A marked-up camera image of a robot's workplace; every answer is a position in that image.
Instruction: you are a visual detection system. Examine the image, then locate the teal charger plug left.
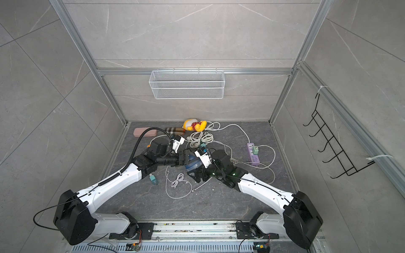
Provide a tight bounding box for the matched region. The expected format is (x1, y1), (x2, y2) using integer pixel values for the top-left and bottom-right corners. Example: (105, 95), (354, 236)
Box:
(149, 174), (158, 186)

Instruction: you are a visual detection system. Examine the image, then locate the green usb charger cube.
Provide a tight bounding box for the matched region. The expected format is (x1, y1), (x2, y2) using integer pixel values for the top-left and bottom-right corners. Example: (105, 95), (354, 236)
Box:
(252, 146), (259, 155)

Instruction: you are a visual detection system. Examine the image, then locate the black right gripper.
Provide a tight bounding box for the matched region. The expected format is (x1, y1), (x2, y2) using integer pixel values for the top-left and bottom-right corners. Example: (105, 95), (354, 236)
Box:
(189, 159), (226, 183)

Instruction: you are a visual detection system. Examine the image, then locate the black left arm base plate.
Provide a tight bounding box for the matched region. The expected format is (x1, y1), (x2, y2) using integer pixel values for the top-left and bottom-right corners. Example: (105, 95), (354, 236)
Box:
(109, 222), (155, 240)

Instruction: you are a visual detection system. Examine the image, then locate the white bundled power cord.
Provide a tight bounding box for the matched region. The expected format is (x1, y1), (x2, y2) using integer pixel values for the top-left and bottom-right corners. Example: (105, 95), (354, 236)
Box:
(185, 121), (251, 149)

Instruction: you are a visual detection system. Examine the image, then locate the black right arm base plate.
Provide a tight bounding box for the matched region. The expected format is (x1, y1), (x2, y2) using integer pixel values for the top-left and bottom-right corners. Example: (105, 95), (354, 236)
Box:
(235, 220), (279, 239)

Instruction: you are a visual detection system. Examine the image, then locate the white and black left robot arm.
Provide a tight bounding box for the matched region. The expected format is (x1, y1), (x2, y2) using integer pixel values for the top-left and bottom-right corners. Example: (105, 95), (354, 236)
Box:
(53, 132), (188, 246)

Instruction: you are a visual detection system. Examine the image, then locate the purple power strip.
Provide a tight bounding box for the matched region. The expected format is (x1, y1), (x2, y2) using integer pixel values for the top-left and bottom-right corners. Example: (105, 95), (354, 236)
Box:
(247, 143), (260, 166)

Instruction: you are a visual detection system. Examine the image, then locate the white coiled usb cable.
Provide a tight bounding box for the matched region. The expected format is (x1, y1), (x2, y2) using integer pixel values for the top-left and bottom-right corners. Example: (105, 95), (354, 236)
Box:
(164, 166), (194, 200)

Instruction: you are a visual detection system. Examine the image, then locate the white wire mesh basket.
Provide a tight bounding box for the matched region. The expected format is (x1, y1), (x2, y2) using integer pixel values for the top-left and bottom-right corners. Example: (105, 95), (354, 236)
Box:
(149, 70), (226, 100)

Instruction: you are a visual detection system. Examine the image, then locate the pink rectangular case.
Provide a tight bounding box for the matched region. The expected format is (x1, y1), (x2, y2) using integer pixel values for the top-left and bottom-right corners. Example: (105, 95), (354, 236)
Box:
(133, 128), (157, 138)

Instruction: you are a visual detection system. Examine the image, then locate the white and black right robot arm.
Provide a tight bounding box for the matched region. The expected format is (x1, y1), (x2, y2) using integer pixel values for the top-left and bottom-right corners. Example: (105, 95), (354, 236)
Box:
(184, 149), (323, 250)

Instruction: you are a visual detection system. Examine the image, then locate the white charger cable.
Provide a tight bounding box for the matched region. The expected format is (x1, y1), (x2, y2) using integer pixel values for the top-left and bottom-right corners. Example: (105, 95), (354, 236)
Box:
(234, 144), (276, 184)

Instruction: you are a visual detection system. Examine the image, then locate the black wire hook rack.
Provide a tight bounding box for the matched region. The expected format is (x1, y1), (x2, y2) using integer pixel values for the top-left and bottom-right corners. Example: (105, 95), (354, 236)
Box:
(303, 93), (375, 179)

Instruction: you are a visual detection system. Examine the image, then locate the yellow duck plush toy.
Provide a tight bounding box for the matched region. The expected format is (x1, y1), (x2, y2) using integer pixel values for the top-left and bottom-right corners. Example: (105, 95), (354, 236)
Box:
(182, 119), (207, 132)

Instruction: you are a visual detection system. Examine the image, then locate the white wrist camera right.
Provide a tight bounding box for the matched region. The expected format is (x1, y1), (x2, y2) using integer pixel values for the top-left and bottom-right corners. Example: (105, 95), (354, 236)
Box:
(195, 148), (212, 169)

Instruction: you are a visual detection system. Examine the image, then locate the brown plaid pouch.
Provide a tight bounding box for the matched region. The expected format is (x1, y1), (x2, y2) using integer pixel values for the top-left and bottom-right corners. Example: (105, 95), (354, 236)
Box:
(165, 127), (186, 136)

